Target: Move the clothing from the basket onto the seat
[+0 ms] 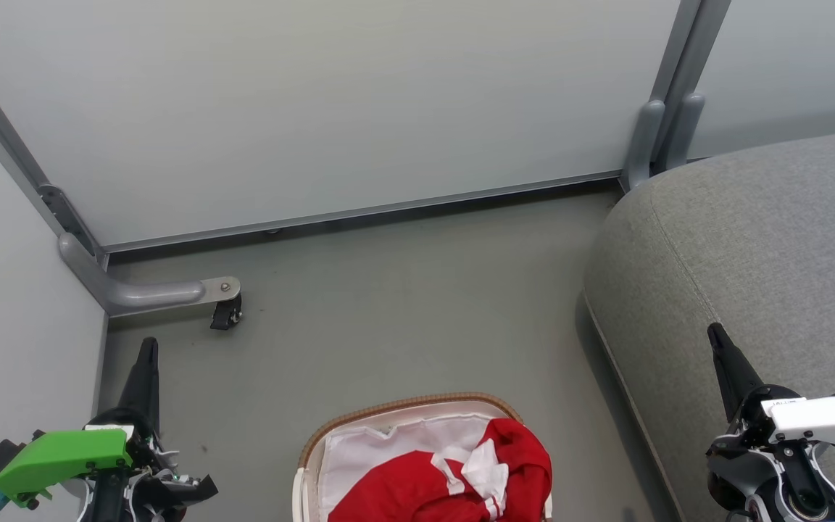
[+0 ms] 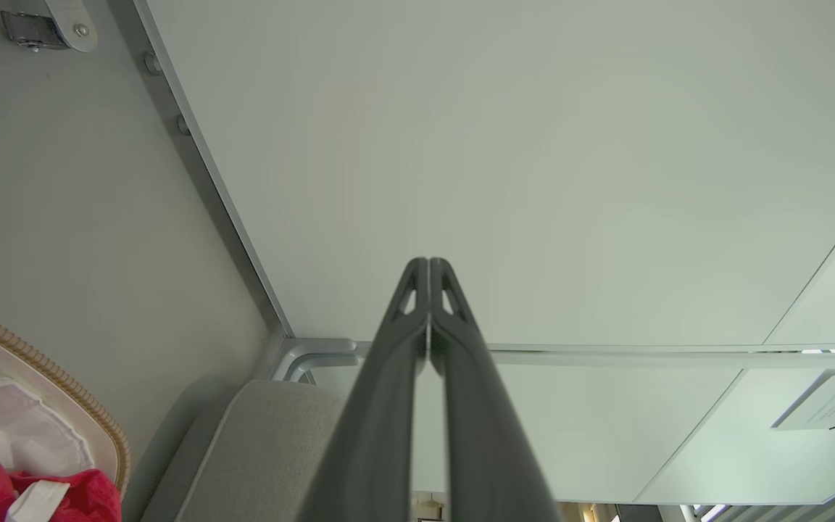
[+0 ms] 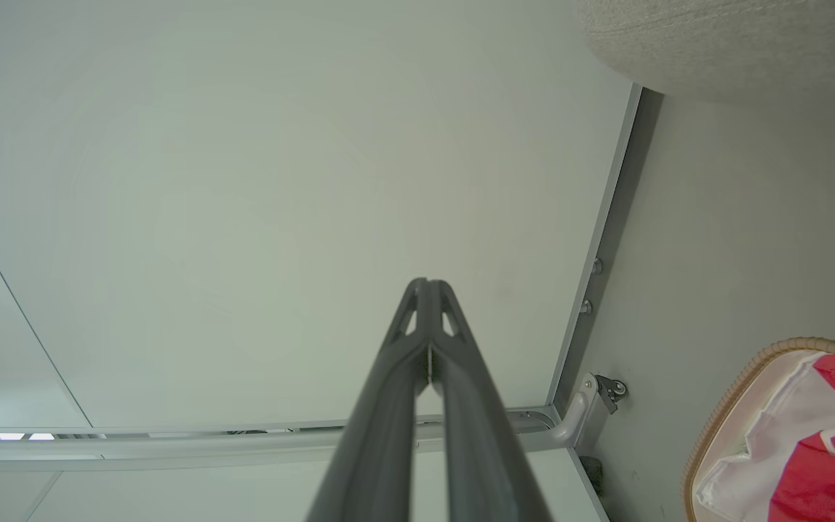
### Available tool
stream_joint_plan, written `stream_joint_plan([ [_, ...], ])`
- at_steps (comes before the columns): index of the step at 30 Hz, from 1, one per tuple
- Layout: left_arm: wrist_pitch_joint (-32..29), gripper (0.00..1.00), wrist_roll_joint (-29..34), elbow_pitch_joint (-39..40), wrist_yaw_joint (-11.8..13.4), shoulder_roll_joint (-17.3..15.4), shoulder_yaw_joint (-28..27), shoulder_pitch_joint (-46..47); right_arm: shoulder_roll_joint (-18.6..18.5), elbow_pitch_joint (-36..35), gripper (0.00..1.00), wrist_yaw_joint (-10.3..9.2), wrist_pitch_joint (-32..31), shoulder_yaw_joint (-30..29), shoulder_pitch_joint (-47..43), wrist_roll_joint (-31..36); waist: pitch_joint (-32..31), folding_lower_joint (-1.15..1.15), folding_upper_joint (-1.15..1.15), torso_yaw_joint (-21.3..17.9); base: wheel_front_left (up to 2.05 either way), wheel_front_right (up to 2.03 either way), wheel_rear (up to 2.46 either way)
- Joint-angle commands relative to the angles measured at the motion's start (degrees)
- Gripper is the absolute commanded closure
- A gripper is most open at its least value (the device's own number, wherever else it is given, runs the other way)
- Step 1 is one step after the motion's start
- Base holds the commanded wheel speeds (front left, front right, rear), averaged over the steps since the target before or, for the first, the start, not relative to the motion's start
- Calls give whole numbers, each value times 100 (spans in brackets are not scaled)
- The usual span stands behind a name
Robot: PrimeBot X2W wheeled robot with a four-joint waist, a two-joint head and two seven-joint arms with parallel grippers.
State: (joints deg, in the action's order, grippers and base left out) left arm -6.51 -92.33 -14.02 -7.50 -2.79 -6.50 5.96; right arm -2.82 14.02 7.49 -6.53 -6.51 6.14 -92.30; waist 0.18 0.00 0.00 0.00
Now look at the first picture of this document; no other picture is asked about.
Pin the wicker laundry basket white liner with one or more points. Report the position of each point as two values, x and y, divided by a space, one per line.
359 453

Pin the grey double partition post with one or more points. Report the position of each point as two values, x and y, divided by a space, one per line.
667 109

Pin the black caster wheel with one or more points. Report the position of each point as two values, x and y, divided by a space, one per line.
227 313

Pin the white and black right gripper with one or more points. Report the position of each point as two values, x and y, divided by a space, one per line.
823 420

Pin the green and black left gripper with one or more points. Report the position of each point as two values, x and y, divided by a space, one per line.
62 457

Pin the grey corner partition post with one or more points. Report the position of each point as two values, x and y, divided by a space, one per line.
19 156

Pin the grey partition bottom rail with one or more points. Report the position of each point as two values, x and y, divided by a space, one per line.
359 210

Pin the red and white garment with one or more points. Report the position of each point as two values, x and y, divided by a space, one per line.
396 493

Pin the grey fabric sofa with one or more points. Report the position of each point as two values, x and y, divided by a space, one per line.
751 254

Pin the grey partition foot bar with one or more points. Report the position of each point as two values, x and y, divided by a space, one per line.
135 293

